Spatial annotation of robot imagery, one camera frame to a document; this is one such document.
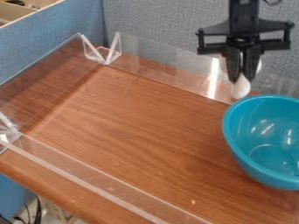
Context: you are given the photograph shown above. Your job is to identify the clear acrylic front barrier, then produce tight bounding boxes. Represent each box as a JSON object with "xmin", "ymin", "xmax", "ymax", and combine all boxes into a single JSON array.
[{"xmin": 0, "ymin": 112, "xmax": 211, "ymax": 224}]

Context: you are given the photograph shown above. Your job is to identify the black floor cables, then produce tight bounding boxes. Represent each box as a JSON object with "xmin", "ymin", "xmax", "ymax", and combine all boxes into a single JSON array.
[{"xmin": 0, "ymin": 195, "xmax": 44, "ymax": 224}]

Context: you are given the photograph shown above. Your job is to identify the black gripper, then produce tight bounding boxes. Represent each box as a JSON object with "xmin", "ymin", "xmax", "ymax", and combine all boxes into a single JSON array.
[{"xmin": 196, "ymin": 0, "xmax": 295, "ymax": 83}]

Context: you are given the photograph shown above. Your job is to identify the clear acrylic back barrier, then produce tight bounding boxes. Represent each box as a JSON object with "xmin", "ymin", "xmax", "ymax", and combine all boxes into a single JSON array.
[{"xmin": 116, "ymin": 31, "xmax": 299, "ymax": 106}]

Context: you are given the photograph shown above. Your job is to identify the white plush mushroom toy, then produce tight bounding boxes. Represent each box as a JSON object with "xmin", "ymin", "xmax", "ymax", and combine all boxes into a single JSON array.
[{"xmin": 219, "ymin": 56, "xmax": 251, "ymax": 100}]

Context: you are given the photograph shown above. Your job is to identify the clear acrylic corner bracket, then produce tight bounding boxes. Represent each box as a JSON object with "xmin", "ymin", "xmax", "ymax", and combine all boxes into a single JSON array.
[{"xmin": 78, "ymin": 32, "xmax": 122, "ymax": 65}]

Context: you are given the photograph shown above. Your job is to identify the wooden shelf box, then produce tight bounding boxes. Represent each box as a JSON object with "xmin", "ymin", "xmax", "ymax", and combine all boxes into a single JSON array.
[{"xmin": 0, "ymin": 0, "xmax": 65, "ymax": 29}]

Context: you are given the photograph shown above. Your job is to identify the clear acrylic left barrier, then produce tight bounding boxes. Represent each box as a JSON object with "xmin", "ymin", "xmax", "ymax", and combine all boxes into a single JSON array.
[{"xmin": 0, "ymin": 32, "xmax": 85, "ymax": 88}]

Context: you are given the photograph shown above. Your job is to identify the clear acrylic barrier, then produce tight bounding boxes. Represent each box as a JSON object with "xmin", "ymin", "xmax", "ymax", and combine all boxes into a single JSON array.
[
  {"xmin": 0, "ymin": 32, "xmax": 85, "ymax": 88},
  {"xmin": 116, "ymin": 31, "xmax": 299, "ymax": 106},
  {"xmin": 0, "ymin": 112, "xmax": 211, "ymax": 224}
]

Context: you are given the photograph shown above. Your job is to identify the blue plastic bowl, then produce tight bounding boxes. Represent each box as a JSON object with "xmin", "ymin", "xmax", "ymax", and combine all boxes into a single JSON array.
[{"xmin": 221, "ymin": 94, "xmax": 299, "ymax": 191}]

